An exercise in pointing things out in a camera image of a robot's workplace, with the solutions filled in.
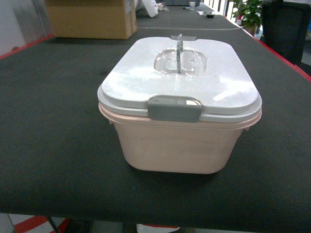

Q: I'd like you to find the pink plastic storage box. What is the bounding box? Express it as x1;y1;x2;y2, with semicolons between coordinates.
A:
99;105;262;174

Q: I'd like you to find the brown cardboard box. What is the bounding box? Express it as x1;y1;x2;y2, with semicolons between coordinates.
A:
45;0;137;40

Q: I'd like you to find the black table mat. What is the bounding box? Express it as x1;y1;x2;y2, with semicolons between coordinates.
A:
0;7;311;233

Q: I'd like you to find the red white traffic cone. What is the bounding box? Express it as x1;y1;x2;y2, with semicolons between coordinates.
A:
9;214;69;233
136;224;180;233

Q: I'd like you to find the white paper cup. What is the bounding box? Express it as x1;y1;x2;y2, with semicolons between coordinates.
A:
189;1;196;11

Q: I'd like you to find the potted green plant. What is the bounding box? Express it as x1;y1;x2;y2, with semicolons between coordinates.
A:
230;0;262;35

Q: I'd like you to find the white box lid with handle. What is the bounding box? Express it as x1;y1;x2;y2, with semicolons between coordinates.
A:
97;37;262;123

